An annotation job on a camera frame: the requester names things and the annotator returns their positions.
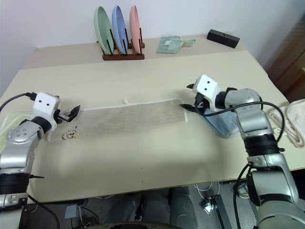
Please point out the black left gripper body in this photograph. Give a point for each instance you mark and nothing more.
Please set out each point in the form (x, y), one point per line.
(57, 117)

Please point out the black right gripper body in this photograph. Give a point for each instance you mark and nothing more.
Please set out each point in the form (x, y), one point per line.
(202, 102)

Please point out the long beige towel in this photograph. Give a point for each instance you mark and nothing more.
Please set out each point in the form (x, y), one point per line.
(128, 118)

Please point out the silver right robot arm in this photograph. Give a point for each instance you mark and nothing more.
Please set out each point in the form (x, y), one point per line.
(259, 124)

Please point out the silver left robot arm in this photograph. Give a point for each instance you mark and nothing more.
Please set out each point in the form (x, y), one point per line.
(16, 152)

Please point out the fluffy pink white towel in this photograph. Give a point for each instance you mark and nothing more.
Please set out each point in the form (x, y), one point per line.
(291, 121)

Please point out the folded blue cloth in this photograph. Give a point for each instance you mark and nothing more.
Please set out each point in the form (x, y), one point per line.
(222, 124)

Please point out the pale green cloth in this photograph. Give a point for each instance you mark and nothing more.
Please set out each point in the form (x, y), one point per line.
(12, 121)

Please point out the folded teal cloth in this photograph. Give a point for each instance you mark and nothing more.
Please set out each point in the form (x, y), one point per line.
(169, 44)

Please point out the black rectangular box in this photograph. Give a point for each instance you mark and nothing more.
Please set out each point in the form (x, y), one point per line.
(222, 38)

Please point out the brown wooden plate rack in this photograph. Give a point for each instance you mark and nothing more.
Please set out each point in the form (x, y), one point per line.
(124, 56)

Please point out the pink plate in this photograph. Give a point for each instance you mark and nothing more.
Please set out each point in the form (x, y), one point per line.
(134, 26)

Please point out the green plate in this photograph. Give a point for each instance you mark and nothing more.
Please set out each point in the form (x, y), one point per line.
(102, 28)

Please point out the blue plate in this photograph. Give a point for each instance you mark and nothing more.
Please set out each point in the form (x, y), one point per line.
(119, 27)

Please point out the grey foot pedal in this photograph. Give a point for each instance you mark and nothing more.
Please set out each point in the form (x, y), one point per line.
(72, 211)

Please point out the brown wooden cabinet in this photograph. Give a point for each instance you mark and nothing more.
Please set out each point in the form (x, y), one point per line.
(289, 62)

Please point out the black metal bar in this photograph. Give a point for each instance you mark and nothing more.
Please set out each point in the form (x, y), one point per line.
(220, 212)

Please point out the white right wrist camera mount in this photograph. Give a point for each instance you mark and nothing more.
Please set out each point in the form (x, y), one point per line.
(206, 89)

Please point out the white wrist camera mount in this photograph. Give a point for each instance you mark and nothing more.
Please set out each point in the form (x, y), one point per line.
(45, 107)
(206, 89)

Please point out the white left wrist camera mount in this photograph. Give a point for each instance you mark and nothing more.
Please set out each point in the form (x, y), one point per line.
(45, 107)

